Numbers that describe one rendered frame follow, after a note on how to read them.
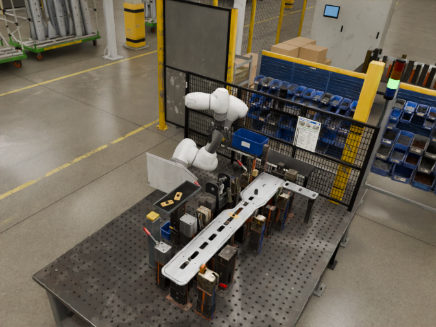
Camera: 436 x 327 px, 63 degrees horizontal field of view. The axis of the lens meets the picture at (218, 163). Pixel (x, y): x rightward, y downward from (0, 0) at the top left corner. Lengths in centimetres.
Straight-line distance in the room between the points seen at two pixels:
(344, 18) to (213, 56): 482
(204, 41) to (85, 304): 352
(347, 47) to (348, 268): 624
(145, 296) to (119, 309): 18
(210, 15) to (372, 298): 364
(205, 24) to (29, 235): 320
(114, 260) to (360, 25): 762
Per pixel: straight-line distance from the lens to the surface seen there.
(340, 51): 928
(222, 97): 235
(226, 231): 251
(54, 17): 1036
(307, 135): 324
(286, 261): 282
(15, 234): 427
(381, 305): 378
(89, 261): 280
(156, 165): 323
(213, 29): 483
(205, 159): 318
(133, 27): 1010
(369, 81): 299
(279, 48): 697
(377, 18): 899
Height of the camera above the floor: 272
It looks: 33 degrees down
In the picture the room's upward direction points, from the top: 5 degrees clockwise
